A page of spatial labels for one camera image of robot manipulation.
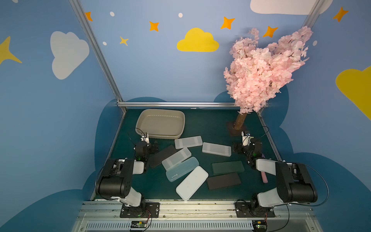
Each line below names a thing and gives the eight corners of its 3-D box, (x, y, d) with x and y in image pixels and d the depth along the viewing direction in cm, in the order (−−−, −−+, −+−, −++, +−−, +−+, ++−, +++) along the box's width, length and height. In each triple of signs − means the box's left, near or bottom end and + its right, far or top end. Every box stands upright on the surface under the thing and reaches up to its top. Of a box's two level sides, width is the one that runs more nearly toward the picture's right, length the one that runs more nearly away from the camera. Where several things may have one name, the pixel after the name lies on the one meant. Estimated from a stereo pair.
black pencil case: (209, 190, 83) (209, 189, 81) (206, 178, 87) (206, 177, 85) (240, 184, 85) (241, 183, 84) (236, 173, 89) (237, 172, 88)
